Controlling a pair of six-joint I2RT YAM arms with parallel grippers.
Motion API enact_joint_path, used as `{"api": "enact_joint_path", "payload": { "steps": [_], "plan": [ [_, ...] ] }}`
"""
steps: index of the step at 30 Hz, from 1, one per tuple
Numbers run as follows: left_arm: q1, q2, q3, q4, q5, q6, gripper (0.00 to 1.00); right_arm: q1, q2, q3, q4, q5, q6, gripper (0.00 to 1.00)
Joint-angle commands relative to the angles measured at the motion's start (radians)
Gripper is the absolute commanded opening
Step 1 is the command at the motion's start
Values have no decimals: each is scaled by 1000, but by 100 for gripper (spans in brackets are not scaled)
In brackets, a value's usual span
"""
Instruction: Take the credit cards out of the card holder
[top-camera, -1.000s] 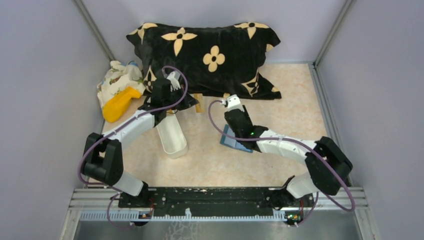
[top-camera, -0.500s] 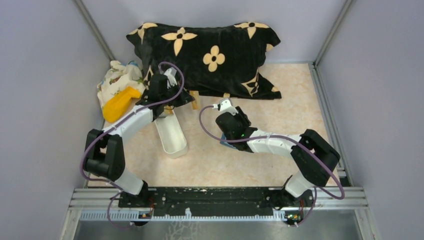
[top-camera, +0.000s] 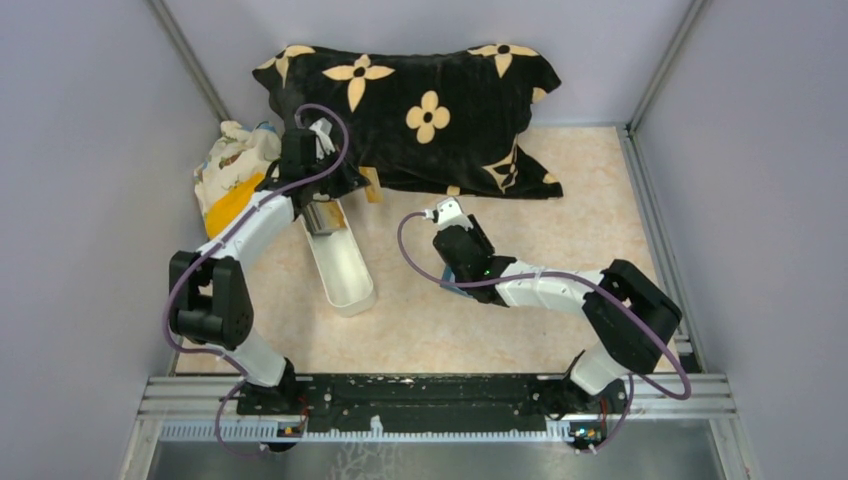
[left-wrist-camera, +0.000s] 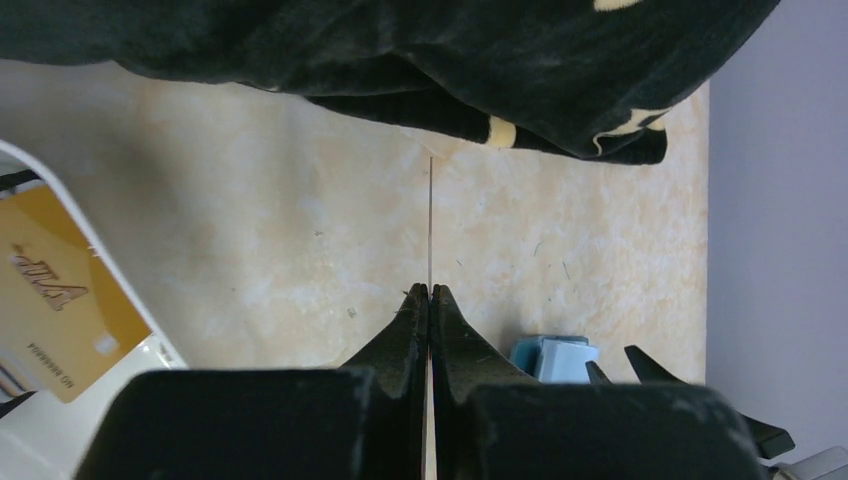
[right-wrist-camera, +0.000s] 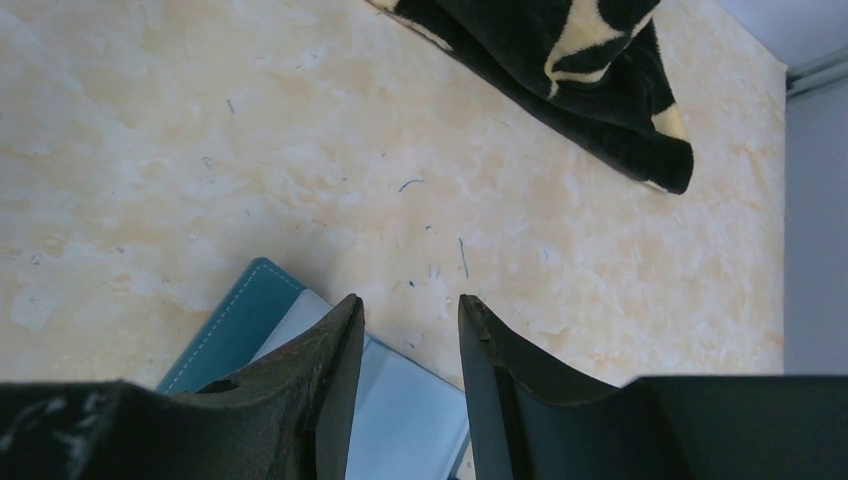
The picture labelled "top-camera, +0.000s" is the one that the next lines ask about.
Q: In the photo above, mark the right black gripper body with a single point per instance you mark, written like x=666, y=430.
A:
x=460, y=237

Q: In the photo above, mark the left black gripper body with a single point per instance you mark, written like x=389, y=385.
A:
x=337, y=183

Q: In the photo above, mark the orange gold VIP card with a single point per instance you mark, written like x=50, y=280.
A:
x=373, y=191

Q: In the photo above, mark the white oblong plastic tray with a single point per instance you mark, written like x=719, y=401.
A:
x=348, y=285

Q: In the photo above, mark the blue leather card holder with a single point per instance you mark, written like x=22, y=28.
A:
x=449, y=280

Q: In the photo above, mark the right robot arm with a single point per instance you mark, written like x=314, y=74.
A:
x=633, y=319

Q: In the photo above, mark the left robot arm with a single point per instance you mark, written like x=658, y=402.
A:
x=209, y=310

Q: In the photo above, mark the black cards in tray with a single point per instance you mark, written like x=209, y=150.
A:
x=324, y=218

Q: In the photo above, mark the yellow plastic object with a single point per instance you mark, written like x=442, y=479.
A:
x=224, y=210

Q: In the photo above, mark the floral patterned cloth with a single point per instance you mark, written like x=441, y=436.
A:
x=238, y=153

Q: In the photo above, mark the black pillow with cream flowers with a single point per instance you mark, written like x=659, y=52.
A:
x=439, y=123

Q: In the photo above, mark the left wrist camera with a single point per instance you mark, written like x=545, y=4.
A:
x=324, y=143

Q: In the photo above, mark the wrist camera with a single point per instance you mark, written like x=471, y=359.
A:
x=449, y=213
x=324, y=143

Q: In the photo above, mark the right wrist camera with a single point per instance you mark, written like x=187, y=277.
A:
x=449, y=213

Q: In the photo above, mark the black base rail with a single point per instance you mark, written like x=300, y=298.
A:
x=421, y=404

